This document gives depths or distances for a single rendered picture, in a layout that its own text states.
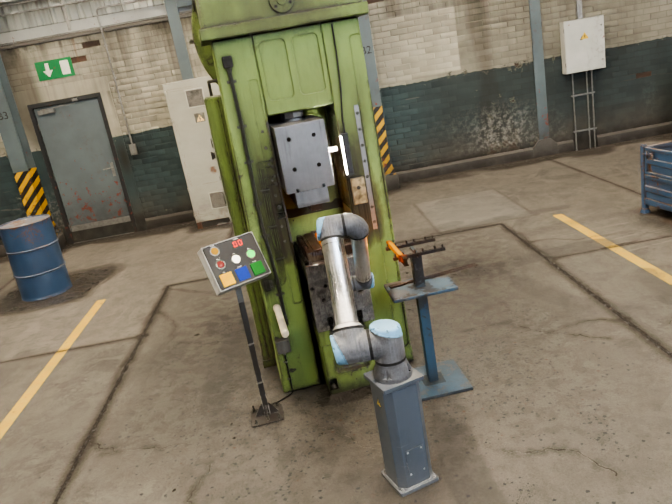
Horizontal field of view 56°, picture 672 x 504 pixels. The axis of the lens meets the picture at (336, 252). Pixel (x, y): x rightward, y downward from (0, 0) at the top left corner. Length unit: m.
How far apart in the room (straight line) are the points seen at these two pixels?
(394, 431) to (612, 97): 8.53
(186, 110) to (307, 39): 5.48
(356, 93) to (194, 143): 5.54
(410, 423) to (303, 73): 2.10
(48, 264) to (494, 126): 6.62
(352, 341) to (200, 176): 6.63
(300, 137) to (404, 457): 1.87
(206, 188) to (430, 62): 3.81
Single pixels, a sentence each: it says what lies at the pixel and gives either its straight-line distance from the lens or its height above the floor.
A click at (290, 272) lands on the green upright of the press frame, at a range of 4.12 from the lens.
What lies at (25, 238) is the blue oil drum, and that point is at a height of 0.74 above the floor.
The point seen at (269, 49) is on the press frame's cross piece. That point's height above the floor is 2.20.
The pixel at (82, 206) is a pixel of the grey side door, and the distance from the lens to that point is 10.54.
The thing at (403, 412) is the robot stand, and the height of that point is 0.45.
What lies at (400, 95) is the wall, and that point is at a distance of 9.95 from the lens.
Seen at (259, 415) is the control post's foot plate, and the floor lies 0.02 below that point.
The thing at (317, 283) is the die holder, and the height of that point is 0.79.
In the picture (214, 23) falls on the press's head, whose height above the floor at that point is 2.39.
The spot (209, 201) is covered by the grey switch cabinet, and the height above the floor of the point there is 0.38.
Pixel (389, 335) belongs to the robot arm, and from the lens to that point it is 3.00.
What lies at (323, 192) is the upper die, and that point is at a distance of 3.88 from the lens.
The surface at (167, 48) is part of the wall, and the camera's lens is 9.94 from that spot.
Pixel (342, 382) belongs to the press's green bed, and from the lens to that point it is 4.26.
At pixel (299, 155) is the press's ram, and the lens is 3.82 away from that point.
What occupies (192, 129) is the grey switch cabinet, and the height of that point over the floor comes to 1.43.
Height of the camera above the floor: 2.13
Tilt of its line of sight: 17 degrees down
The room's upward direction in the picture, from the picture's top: 10 degrees counter-clockwise
